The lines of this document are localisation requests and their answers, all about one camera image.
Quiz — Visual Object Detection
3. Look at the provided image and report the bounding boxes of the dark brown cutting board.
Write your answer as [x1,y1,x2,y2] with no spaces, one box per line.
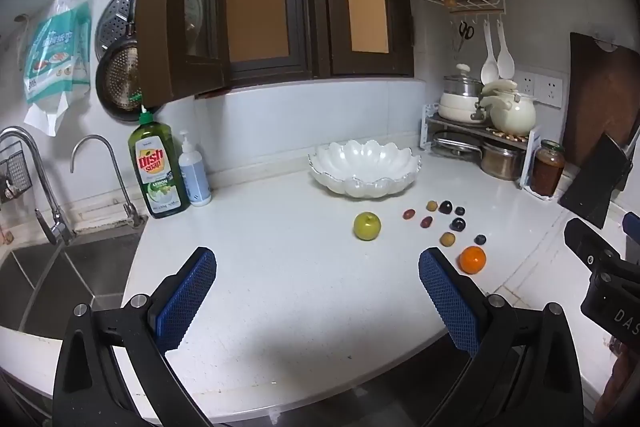
[562,32,640,168]

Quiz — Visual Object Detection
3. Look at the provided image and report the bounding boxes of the orange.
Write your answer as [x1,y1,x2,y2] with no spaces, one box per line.
[459,246,488,275]

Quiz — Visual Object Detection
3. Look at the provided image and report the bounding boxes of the black scissors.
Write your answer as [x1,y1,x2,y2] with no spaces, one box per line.
[452,21,476,54]

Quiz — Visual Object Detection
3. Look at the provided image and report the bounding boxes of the slim curved steel faucet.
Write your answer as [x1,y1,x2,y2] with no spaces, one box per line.
[70,135,148,229]

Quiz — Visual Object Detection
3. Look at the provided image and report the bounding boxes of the patterned trivet mat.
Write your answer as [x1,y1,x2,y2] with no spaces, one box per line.
[492,127,531,142]

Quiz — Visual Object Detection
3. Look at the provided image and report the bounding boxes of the white scalloped bowl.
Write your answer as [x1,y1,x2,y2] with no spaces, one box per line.
[307,139,422,200]

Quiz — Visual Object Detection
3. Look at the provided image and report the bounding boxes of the black wire basket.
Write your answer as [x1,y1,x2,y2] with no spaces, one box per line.
[0,142,32,205]

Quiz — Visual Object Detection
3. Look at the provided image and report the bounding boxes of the hanging printed plastic bag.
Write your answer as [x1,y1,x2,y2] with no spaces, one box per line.
[22,0,93,138]

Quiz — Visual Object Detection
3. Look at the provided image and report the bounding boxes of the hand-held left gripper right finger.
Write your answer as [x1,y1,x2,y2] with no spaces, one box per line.
[418,247,585,427]

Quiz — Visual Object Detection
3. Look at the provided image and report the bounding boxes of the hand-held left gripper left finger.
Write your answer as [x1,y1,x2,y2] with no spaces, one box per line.
[52,247,218,427]

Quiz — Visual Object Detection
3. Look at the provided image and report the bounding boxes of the cream kettle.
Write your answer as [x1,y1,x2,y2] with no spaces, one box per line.
[477,79,538,138]

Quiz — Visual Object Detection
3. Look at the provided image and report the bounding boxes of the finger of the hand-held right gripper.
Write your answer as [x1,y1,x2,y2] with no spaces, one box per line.
[622,212,640,253]
[564,218,623,275]

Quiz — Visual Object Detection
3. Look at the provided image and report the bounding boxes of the white wall socket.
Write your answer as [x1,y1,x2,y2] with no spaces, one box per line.
[534,74,563,108]
[510,69,536,100]

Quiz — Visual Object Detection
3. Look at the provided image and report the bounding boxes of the open brown window sash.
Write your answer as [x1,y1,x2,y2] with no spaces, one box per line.
[136,0,231,108]

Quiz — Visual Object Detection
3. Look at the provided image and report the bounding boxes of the perforated steel steamer plate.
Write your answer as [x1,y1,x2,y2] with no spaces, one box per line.
[94,0,138,62]

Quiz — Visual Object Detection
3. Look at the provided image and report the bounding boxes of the hanging black frying pan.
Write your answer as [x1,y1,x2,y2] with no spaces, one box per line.
[95,22,161,124]

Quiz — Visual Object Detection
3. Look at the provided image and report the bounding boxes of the steel rimmed pot lid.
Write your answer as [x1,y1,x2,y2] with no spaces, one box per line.
[432,131,483,158]

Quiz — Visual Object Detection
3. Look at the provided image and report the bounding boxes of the steel kitchen sink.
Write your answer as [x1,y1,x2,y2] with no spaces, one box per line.
[0,232,143,343]

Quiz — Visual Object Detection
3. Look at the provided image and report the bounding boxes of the white rice spoon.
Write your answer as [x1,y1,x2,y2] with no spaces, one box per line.
[481,19,501,85]
[495,19,516,80]

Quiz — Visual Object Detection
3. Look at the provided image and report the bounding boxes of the cream cooking pot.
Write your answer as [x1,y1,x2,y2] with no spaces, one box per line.
[439,92,493,124]

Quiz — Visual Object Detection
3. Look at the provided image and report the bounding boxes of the white pump soap bottle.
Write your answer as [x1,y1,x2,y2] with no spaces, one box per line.
[178,130,212,208]

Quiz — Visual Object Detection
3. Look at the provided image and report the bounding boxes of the green apple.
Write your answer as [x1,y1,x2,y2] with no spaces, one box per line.
[353,212,382,241]

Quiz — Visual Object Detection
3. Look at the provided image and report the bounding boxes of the green dish soap bottle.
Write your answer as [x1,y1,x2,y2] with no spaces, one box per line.
[128,104,192,220]

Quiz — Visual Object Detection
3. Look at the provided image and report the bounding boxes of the grey corner shelf rack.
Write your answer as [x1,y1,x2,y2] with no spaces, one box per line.
[420,103,543,200]

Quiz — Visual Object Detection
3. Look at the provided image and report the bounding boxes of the person's right hand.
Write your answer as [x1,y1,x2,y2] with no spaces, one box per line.
[597,352,637,415]

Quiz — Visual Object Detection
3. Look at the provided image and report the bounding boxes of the black cleaver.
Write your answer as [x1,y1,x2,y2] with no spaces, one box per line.
[557,133,633,230]

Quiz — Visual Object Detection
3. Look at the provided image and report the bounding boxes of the steel steamer with lid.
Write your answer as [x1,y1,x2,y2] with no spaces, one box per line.
[442,63,485,98]

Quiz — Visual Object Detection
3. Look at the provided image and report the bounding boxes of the tall steel kitchen faucet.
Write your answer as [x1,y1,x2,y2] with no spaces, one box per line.
[0,127,76,247]

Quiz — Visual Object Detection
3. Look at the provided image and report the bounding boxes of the steel pot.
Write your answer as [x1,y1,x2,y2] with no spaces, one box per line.
[480,141,526,182]

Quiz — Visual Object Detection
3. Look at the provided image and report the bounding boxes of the glass jar of sauce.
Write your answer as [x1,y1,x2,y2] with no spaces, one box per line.
[530,139,567,198]

